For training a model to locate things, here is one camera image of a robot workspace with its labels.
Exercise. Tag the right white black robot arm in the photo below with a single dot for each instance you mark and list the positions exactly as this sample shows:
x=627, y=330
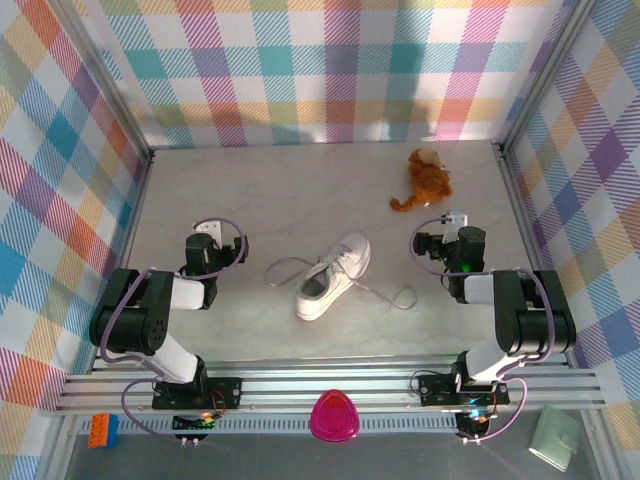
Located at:
x=520, y=310

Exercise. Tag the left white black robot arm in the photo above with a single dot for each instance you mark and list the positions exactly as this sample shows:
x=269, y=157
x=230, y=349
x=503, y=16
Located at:
x=185, y=292

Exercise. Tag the orange plush toy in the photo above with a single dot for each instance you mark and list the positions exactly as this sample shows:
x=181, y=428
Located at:
x=427, y=180

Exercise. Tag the left controller circuit board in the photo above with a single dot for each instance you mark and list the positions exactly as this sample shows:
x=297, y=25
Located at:
x=192, y=425

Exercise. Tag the controller circuit board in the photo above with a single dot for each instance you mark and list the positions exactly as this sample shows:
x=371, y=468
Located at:
x=192, y=425
x=472, y=425

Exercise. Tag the right controller circuit board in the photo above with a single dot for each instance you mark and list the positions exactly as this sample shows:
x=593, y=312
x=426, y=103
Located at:
x=472, y=425

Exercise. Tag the pale green wallet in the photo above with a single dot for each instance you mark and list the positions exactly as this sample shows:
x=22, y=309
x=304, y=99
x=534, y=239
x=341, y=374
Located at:
x=552, y=435

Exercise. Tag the orange and blue toy block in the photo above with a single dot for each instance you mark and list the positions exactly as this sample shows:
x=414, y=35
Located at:
x=100, y=430

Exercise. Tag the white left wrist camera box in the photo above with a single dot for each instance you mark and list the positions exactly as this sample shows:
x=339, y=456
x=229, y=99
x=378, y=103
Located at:
x=210, y=229

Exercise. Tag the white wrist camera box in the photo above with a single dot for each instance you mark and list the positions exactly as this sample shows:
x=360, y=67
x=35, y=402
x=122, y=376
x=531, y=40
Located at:
x=456, y=218
x=210, y=229

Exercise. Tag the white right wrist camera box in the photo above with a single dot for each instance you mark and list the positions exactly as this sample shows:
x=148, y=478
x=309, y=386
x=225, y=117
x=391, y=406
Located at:
x=456, y=218

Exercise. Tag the aluminium side rail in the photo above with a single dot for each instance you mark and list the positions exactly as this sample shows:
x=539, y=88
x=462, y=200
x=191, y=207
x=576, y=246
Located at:
x=520, y=215
x=135, y=210

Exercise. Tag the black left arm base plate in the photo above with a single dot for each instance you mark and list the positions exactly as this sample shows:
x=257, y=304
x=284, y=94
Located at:
x=227, y=392

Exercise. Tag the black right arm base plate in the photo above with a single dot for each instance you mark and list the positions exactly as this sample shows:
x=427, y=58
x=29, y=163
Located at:
x=435, y=390

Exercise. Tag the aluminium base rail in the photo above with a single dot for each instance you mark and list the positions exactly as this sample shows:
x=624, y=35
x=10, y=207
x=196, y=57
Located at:
x=300, y=382

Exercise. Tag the aluminium frame post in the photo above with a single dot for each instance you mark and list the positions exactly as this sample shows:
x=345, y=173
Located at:
x=107, y=90
x=545, y=75

